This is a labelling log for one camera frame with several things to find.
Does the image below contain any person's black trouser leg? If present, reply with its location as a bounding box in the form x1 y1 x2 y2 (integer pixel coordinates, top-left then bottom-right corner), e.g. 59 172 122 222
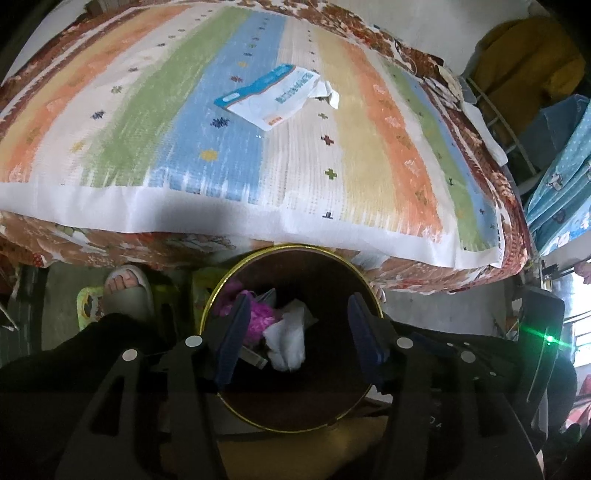
0 314 185 480

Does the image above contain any metal rack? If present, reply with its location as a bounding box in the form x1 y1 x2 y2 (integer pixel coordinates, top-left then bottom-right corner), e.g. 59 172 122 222
466 76 541 185

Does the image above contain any white folded cloth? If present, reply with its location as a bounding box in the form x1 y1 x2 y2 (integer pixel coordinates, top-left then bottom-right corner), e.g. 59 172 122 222
462 102 509 167

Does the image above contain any white crumpled tissue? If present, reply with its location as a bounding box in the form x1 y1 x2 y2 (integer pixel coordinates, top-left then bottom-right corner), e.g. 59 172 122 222
262 299 319 372

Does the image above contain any pink mesh bath pouf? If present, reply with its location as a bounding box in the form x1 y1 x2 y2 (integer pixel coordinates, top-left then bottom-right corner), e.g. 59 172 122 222
217 290 282 347

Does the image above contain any colourful floor mat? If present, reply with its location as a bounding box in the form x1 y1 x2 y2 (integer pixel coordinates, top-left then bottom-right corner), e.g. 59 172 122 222
76 272 222 330

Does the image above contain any striped colourful bed sheet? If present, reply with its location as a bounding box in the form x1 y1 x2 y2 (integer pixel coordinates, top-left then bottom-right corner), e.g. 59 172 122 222
0 0 504 268

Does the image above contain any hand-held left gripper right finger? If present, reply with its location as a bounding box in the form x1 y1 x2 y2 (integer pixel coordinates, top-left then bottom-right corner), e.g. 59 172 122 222
347 293 546 480

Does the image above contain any small torn white paper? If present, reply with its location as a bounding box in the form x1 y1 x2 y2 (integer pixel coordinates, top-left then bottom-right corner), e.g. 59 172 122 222
314 80 341 110

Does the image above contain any person's left foot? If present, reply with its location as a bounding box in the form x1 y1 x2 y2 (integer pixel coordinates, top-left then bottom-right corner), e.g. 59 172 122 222
107 268 139 296

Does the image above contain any dark bin with gold rim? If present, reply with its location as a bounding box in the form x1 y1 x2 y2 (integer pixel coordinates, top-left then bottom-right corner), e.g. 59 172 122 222
199 244 385 432

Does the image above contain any yellow garment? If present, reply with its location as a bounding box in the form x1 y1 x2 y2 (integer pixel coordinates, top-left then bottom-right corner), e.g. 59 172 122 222
473 18 587 125

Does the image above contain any foot in grey slipper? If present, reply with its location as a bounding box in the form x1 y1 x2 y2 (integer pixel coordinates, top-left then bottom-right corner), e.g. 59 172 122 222
102 265 155 324

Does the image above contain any blue printed cloth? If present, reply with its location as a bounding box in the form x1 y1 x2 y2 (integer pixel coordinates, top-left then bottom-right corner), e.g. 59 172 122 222
524 95 591 259

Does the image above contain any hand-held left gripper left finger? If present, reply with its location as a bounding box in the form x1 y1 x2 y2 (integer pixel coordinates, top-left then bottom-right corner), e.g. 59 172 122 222
55 300 252 480

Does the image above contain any white packet with blue print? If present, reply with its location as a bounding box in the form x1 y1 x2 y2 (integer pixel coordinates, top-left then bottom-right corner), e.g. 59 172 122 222
213 64 319 132

